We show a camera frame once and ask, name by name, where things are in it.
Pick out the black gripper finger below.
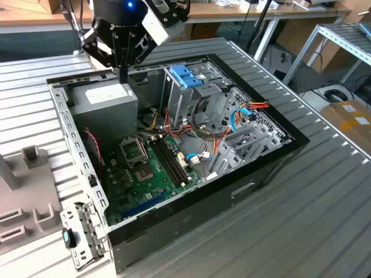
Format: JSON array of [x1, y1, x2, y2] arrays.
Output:
[[123, 32, 157, 84], [82, 28, 124, 84]]

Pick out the red yellow power wire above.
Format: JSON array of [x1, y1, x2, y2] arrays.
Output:
[[213, 100, 271, 154]]

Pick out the metal disk bay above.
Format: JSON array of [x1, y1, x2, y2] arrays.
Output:
[[207, 86, 292, 177]]

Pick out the blue plastic drive latch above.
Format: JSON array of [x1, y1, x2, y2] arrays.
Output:
[[170, 64, 205, 89]]

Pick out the patterned brown box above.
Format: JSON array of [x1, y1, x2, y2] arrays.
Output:
[[37, 0, 88, 15]]

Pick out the small brown cardboard box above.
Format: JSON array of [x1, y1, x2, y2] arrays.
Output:
[[190, 23, 221, 41]]

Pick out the wooden desk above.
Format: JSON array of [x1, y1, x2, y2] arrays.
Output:
[[0, 0, 95, 34], [185, 1, 353, 63]]

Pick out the grey power supply unit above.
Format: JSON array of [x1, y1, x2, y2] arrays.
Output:
[[69, 77, 139, 145]]

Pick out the metal socket cover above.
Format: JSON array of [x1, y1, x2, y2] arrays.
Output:
[[119, 136, 148, 167]]

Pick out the thin metal locking lever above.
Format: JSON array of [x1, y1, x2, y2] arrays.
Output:
[[138, 135, 150, 162]]

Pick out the black RAM slot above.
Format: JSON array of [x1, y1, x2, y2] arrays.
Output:
[[149, 138, 186, 188], [158, 135, 194, 183]]

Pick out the black slanted pole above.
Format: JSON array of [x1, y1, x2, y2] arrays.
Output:
[[245, 0, 273, 52]]

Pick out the green motherboard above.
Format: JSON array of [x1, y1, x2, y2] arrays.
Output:
[[103, 134, 203, 225]]

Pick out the grey parts rack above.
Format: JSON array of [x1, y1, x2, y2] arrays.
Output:
[[0, 146, 63, 255]]

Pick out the blue expansion slot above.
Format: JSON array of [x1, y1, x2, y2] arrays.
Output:
[[121, 190, 168, 218]]

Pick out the black open PC case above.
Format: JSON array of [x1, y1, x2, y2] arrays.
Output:
[[46, 53, 311, 275]]

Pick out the grey metal shelf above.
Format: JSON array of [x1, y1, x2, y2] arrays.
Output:
[[282, 22, 371, 86]]

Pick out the labelled cardboard box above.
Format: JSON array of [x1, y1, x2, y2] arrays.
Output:
[[320, 100, 371, 148]]

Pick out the black camera cable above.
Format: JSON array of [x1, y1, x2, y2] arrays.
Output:
[[59, 0, 88, 56]]

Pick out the yellow orange wire bundle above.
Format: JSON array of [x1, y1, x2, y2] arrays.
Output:
[[141, 111, 159, 131]]

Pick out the black wire loop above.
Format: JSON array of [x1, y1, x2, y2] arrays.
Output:
[[191, 95, 224, 142]]

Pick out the red black wire bundle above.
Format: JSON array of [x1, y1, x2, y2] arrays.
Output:
[[162, 107, 194, 138]]

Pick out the thin red fan wire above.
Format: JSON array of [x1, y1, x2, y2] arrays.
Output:
[[83, 129, 103, 169]]

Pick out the blue data wire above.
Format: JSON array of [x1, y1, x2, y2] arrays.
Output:
[[230, 107, 250, 131]]

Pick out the short blue wire white plug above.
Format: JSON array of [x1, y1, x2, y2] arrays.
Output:
[[185, 152, 214, 166]]

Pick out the silver hinged slot bracket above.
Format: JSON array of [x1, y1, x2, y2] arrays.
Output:
[[59, 201, 112, 272]]

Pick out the black teal bracket latch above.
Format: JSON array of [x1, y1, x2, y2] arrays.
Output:
[[61, 227, 78, 250]]

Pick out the black cable coil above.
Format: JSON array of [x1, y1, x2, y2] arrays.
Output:
[[323, 89, 354, 103]]

